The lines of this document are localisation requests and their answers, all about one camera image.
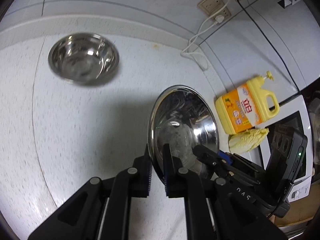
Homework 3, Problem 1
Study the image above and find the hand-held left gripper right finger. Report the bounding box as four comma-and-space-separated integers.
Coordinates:
162, 144, 288, 240

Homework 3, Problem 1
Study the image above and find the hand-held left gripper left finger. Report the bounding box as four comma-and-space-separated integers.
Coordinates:
27, 144, 153, 240

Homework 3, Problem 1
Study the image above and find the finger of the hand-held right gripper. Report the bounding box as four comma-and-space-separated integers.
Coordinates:
219, 150, 267, 180
192, 145, 260, 188

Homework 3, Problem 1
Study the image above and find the small shallow steel bowl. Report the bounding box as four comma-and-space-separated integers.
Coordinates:
148, 85, 220, 180

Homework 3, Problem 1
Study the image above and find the napa cabbage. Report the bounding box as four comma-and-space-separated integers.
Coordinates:
228, 127, 270, 154

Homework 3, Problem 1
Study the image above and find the yellow detergent bottle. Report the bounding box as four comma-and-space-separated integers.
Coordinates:
215, 70, 280, 135

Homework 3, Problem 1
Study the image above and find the white microwave oven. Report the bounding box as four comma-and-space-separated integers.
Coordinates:
257, 94, 315, 203

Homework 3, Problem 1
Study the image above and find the small deep steel bowl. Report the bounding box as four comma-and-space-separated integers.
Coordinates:
48, 32, 120, 85

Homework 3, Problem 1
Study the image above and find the white power cable with plug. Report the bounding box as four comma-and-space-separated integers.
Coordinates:
180, 0, 247, 70

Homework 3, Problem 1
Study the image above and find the beige wall socket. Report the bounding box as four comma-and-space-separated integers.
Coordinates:
212, 5, 232, 22
197, 0, 225, 15

